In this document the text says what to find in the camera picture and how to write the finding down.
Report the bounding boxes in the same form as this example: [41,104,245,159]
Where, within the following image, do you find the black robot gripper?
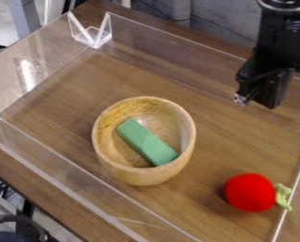
[235,6,300,109]

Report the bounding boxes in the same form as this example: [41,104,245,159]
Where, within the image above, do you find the red plush fruit green stem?
[223,173,292,212]

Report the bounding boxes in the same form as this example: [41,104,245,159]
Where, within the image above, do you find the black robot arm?
[235,0,300,109]

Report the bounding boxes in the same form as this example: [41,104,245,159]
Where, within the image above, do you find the round wooden bowl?
[91,96,196,186]

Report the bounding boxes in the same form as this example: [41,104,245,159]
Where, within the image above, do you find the green rectangular block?
[116,118,180,166]

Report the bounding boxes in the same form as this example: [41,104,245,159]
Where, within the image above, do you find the clear acrylic tray enclosure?
[0,12,300,242]

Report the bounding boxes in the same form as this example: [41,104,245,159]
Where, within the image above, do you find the black cable under table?
[0,215,50,242]

